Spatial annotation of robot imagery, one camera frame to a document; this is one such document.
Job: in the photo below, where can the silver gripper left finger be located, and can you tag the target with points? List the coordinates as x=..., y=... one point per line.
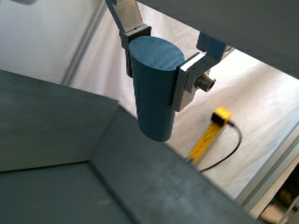
x=126, y=13

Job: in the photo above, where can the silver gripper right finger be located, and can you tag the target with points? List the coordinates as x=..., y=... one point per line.
x=194, y=70

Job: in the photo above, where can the light blue oval cylinder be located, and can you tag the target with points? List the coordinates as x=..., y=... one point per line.
x=156, y=59

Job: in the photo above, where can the yellow sensor bar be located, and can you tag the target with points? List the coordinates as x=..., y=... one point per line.
x=220, y=120

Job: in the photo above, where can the aluminium frame rail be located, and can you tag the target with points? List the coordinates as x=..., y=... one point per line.
x=85, y=43

